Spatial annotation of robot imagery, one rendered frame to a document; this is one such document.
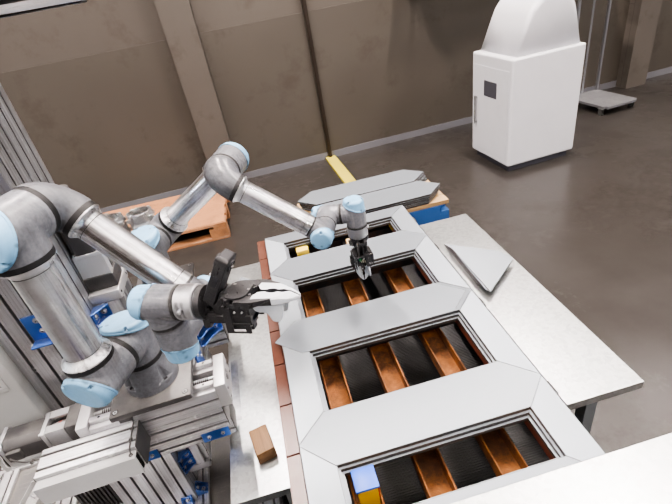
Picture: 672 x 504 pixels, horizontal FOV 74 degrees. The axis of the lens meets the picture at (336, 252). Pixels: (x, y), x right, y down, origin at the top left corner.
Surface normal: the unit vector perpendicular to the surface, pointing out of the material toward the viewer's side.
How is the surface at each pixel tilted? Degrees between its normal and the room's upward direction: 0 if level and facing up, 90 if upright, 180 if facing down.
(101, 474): 90
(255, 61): 90
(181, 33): 90
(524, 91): 90
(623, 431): 0
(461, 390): 0
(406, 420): 0
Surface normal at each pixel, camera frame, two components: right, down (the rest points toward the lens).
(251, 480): -0.15, -0.83
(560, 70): 0.28, 0.48
